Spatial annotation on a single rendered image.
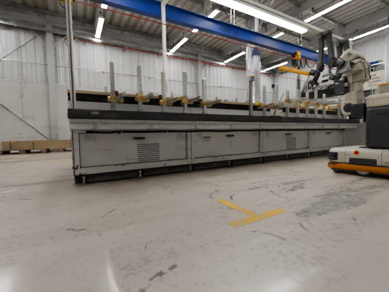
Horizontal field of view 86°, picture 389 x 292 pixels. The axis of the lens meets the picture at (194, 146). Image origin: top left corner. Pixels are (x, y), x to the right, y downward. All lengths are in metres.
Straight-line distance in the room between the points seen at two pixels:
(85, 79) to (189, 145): 7.41
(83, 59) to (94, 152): 7.60
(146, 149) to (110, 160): 0.38
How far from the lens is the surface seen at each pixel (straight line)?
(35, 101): 9.35
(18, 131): 9.34
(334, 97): 5.79
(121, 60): 9.89
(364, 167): 2.68
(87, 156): 2.29
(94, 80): 9.52
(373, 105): 2.70
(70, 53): 2.15
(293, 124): 3.62
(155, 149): 2.41
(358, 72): 3.00
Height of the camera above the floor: 0.46
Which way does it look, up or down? 3 degrees down
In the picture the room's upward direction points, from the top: 1 degrees counter-clockwise
